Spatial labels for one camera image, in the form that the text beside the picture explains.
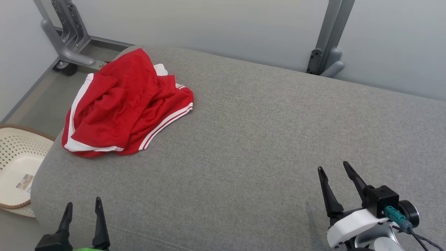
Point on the small printed paper label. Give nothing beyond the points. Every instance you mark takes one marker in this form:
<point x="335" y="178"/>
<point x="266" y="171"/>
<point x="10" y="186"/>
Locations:
<point x="25" y="183"/>

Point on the cream perforated laundry basket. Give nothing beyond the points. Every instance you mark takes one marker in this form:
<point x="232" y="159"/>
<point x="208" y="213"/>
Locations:
<point x="21" y="164"/>

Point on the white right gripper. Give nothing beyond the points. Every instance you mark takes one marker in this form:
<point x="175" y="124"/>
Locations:
<point x="352" y="225"/>

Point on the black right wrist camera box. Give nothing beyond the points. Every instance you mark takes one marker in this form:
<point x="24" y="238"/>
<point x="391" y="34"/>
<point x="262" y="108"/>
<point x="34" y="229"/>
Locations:
<point x="381" y="198"/>

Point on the grey metal stand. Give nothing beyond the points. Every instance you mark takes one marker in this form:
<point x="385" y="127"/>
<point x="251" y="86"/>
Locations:
<point x="66" y="52"/>
<point x="329" y="35"/>

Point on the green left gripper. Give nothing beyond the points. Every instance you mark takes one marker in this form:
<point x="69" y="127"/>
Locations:
<point x="87" y="249"/>

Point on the black caster wheel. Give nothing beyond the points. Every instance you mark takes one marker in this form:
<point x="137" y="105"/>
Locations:
<point x="66" y="69"/>

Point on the red jersey with white sleeves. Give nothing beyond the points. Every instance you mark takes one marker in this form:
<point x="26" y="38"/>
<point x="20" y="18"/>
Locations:
<point x="104" y="94"/>

